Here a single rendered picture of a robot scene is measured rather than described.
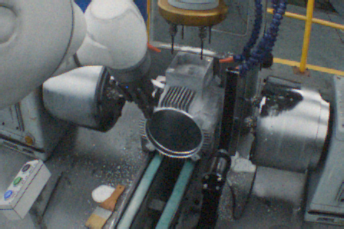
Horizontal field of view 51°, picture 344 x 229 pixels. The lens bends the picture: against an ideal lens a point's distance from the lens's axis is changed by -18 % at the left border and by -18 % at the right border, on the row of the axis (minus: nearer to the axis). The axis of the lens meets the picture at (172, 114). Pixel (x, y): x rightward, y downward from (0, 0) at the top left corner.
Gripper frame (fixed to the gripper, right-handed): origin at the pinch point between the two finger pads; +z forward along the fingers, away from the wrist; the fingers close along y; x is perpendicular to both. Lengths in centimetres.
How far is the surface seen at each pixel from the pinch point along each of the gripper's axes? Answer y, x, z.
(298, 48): -53, -197, 241
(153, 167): -1.9, 10.0, 15.7
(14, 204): 18.1, 36.1, -17.4
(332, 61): -93, -189, 236
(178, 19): -4.6, -17.8, -14.0
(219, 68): -13.0, -20.7, 10.8
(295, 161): -39.6, 3.3, 7.8
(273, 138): -31.9, 0.1, 3.0
